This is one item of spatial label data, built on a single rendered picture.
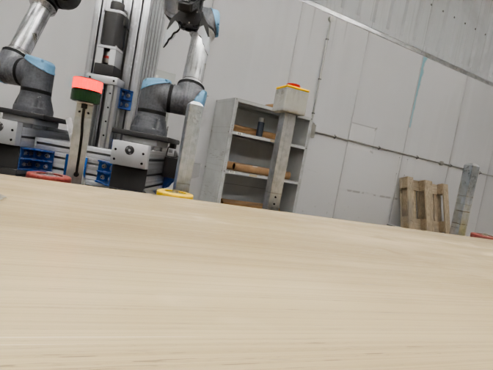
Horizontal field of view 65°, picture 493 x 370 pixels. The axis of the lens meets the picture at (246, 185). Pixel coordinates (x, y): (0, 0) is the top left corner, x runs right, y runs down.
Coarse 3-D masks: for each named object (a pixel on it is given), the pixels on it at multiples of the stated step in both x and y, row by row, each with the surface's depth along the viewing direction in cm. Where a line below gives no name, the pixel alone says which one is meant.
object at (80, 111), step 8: (96, 80) 82; (80, 88) 80; (80, 104) 86; (88, 104) 83; (96, 104) 83; (80, 112) 86; (88, 112) 86; (80, 136) 85; (80, 144) 86; (80, 152) 86
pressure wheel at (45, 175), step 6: (30, 174) 72; (36, 174) 72; (42, 174) 76; (48, 174) 75; (54, 174) 78; (60, 174) 79; (48, 180) 72; (54, 180) 72; (60, 180) 73; (66, 180) 74
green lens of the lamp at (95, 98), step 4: (72, 88) 81; (72, 92) 81; (76, 92) 80; (80, 92) 80; (84, 92) 80; (88, 92) 81; (92, 92) 81; (72, 96) 81; (76, 96) 80; (80, 96) 80; (84, 96) 81; (88, 96) 81; (92, 96) 81; (96, 96) 82; (100, 96) 83; (84, 100) 81; (88, 100) 81; (92, 100) 82; (96, 100) 82; (100, 100) 84
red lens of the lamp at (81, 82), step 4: (76, 76) 80; (76, 80) 80; (80, 80) 80; (84, 80) 80; (88, 80) 80; (92, 80) 81; (72, 84) 82; (76, 84) 80; (80, 84) 80; (84, 84) 80; (88, 84) 81; (92, 84) 81; (96, 84) 82; (100, 84) 82; (84, 88) 80; (88, 88) 81; (92, 88) 81; (96, 88) 82; (100, 88) 83; (100, 92) 83
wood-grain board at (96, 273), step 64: (0, 192) 52; (64, 192) 61; (128, 192) 75; (0, 256) 28; (64, 256) 31; (128, 256) 34; (192, 256) 37; (256, 256) 42; (320, 256) 48; (384, 256) 56; (448, 256) 67; (0, 320) 19; (64, 320) 20; (128, 320) 22; (192, 320) 23; (256, 320) 25; (320, 320) 27; (384, 320) 29; (448, 320) 32
